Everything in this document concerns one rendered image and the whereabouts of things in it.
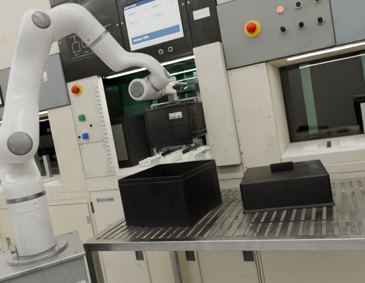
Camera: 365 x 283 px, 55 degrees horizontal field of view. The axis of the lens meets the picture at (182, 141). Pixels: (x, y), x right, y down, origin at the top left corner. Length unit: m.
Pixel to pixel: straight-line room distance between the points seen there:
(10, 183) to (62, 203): 0.95
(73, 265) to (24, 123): 0.46
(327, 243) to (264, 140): 0.69
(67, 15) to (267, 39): 0.78
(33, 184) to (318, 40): 1.17
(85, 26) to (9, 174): 0.57
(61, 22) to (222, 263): 1.25
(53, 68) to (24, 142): 0.95
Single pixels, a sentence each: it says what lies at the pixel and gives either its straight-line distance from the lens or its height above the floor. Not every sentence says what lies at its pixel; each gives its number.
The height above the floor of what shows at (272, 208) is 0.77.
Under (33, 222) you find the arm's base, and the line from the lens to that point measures 1.22.
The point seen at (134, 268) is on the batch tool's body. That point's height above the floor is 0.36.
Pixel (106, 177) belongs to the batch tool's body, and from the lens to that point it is 1.90.
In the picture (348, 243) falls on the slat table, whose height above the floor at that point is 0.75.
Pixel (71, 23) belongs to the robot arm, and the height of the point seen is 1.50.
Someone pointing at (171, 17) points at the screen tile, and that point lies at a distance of 1.68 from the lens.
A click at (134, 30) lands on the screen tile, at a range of 1.76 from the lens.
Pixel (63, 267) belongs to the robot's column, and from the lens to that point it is 1.18.
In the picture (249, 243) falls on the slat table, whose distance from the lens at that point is 1.00.
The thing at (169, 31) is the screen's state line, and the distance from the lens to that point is 1.68.
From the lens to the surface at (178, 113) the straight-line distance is 1.52.
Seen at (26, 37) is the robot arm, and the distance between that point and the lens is 1.22.
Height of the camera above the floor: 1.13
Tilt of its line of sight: 5 degrees down
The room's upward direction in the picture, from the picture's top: 10 degrees counter-clockwise
